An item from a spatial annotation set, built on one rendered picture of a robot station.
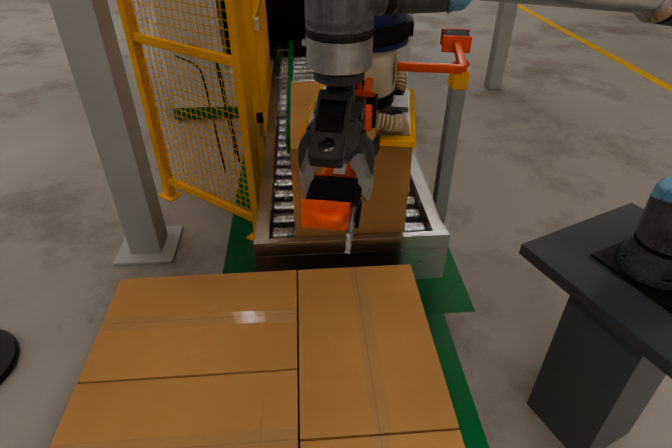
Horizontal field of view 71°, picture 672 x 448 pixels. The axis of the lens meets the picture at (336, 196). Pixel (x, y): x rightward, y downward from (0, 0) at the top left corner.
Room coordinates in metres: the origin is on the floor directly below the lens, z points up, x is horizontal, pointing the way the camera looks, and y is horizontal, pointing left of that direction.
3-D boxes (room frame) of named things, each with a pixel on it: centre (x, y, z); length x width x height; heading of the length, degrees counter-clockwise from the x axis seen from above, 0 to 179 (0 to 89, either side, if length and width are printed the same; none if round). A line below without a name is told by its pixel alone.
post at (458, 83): (1.91, -0.52, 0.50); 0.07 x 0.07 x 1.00; 4
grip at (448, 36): (1.47, -0.37, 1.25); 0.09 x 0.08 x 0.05; 83
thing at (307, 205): (0.61, 0.01, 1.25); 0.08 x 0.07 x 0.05; 173
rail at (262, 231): (2.45, 0.35, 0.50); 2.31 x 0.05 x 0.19; 4
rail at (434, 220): (2.49, -0.30, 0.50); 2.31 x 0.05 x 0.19; 4
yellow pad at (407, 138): (1.19, -0.17, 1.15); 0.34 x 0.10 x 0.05; 173
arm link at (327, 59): (0.64, 0.00, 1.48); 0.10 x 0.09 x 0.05; 81
